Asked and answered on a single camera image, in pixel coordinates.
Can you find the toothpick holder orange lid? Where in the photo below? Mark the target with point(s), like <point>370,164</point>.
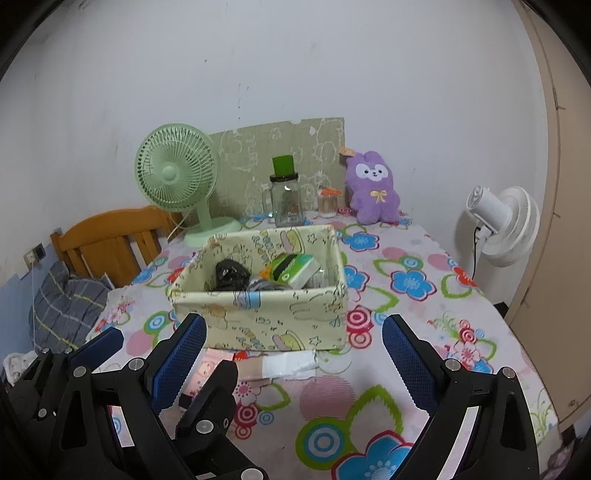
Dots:
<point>328,205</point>

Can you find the purple plush toy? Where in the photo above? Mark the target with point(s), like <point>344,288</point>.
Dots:
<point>374,203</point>

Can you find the green printed board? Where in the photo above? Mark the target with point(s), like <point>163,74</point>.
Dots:
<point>249,152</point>

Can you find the glass mug jar black lid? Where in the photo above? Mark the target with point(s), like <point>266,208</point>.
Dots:
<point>286,203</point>

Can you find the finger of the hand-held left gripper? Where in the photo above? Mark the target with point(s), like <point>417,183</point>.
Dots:
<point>106,344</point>

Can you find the wall socket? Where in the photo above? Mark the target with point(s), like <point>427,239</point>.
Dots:
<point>37,253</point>

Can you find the green desk fan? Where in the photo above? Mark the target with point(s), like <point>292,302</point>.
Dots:
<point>173,173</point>

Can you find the black soft item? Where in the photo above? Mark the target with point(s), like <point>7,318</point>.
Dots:
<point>231,274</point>

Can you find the white paper strip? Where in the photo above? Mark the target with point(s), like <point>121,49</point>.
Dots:
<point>291,363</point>

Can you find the wooden headboard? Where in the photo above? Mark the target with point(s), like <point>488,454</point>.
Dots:
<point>101,230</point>

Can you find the orange scissors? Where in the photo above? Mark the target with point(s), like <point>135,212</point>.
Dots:
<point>330,190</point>

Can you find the white circulator fan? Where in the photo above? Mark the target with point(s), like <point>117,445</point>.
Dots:
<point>512,226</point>

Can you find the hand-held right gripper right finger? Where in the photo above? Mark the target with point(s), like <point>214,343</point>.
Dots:
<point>408,360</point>

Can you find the brown plush toy tag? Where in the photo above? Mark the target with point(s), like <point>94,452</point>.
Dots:
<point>346,151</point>

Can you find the beige door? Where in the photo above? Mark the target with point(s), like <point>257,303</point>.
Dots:
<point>563,230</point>

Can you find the green plastic cup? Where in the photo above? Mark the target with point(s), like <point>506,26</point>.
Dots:
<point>283,166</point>

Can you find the green white tissue packet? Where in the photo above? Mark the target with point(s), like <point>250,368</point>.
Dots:
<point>295,272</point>

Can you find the grey plaid bedding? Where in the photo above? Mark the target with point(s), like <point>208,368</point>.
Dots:
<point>64,300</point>

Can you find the yellow printed fabric storage box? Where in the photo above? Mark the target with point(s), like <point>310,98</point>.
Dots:
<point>258,323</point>

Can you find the clear plastic bag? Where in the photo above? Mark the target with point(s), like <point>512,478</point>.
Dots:
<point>323,279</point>

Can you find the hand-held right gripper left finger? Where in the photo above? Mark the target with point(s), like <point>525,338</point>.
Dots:
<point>180,360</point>

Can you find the floral tablecloth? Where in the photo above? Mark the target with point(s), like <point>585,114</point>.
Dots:
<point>415,323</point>

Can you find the white cloth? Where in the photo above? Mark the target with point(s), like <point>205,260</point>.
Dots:
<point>18,364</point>

